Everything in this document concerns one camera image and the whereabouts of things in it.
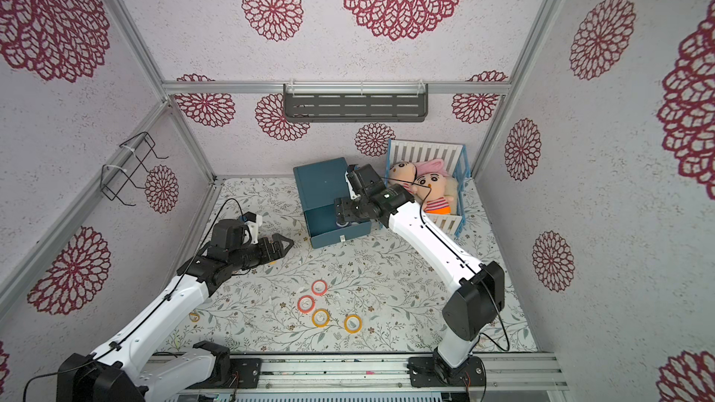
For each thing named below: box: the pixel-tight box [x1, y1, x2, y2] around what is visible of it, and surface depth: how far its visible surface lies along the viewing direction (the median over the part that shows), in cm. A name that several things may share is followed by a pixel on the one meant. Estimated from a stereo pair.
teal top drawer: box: [303, 204, 373, 250], surface depth 83 cm
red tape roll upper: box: [310, 279, 329, 296], surface depth 91 cm
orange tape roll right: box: [343, 313, 363, 335], surface depth 84 cm
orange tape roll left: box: [311, 308, 331, 328], surface depth 85 cm
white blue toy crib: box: [384, 138, 472, 238], surface depth 108 cm
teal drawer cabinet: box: [293, 157, 372, 244], surface depth 87 cm
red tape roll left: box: [296, 294, 316, 314], surface depth 87 cm
